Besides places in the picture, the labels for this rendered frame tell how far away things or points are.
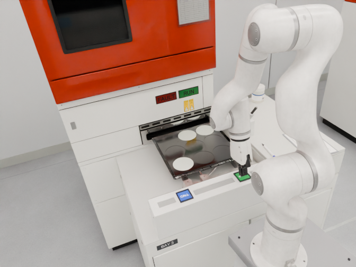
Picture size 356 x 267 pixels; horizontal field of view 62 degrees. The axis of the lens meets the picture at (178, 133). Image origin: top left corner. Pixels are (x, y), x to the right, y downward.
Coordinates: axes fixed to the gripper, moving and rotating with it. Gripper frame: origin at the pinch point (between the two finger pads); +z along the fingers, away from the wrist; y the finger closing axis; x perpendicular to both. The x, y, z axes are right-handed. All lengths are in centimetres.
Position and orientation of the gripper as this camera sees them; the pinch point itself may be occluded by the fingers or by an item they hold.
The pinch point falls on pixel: (242, 170)
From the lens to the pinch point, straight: 124.7
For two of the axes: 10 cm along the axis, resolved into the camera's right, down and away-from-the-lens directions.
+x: 9.3, -2.7, 2.5
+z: 1.6, 9.1, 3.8
